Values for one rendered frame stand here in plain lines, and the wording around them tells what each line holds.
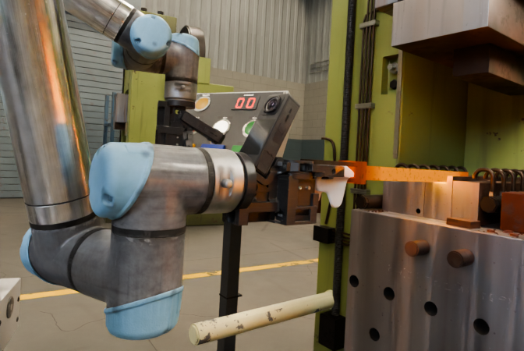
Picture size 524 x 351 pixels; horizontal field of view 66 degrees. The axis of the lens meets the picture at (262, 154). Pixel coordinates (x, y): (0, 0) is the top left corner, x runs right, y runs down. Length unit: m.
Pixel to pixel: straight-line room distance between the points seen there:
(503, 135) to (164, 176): 1.07
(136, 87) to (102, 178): 5.15
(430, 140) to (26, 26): 0.99
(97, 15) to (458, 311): 0.81
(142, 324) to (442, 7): 0.76
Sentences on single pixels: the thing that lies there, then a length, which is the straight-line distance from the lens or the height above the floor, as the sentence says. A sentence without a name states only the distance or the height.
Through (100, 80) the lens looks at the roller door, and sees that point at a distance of 8.68.
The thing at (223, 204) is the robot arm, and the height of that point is 0.96.
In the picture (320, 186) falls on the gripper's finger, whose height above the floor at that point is 0.98.
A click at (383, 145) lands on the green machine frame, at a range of 1.08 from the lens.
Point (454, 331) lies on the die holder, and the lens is 0.80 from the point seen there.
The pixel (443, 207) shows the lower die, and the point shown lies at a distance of 0.84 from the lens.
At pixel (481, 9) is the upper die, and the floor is 1.30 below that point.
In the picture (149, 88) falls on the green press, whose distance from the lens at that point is 5.57.
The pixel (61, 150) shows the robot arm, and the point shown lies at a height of 1.01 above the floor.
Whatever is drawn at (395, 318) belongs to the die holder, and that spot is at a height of 0.72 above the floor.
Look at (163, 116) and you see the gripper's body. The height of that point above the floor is 1.10.
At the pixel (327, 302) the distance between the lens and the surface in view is 1.19.
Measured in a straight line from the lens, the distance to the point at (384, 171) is 0.67.
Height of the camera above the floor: 1.02
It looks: level
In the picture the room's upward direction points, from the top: 3 degrees clockwise
